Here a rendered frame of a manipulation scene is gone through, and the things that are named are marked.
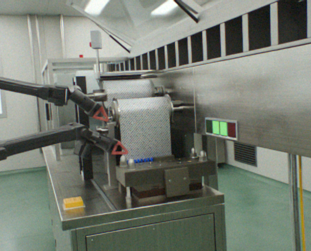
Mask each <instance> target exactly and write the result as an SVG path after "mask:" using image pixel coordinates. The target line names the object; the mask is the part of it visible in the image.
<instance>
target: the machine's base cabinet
mask: <svg viewBox="0 0 311 251"><path fill-rule="evenodd" d="M47 178H48V180H47V184H48V195H49V210H50V217H51V224H52V229H53V231H52V232H53V238H54V243H55V249H56V251H227V245H226V221H225V204H224V203H220V204H215V205H211V206H205V207H199V208H193V209H188V210H182V211H173V212H167V213H161V214H155V215H149V216H144V217H140V218H134V219H128V220H122V221H117V222H110V223H105V224H99V225H93V226H87V227H81V228H78V229H72V230H66V231H63V230H62V228H61V224H60V220H59V216H58V215H59V214H58V210H57V206H56V203H55V199H54V195H53V191H52V188H51V183H50V179H49V174H48V170H47Z"/></svg>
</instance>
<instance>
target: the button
mask: <svg viewBox="0 0 311 251"><path fill-rule="evenodd" d="M63 203H64V207H65V209H67V208H74V207H80V206H83V201H82V199H81V197H75V198H68V199H64V200H63Z"/></svg>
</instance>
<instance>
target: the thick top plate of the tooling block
mask: <svg viewBox="0 0 311 251"><path fill-rule="evenodd" d="M135 164H136V170H127V169H128V168H127V166H126V167H120V165H117V166H116V179H117V180H118V181H119V182H120V183H122V184H123V185H124V187H131V186H137V185H145V184H152V183H157V182H164V169H175V168H183V167H187V168H188V178H195V177H202V176H209V175H215V174H216V172H215V161H214V160H212V159H209V158H207V161H199V156H198V157H196V158H191V157H189V156H187V157H179V158H174V159H171V160H166V161H157V162H154V161H149V162H141V163H135Z"/></svg>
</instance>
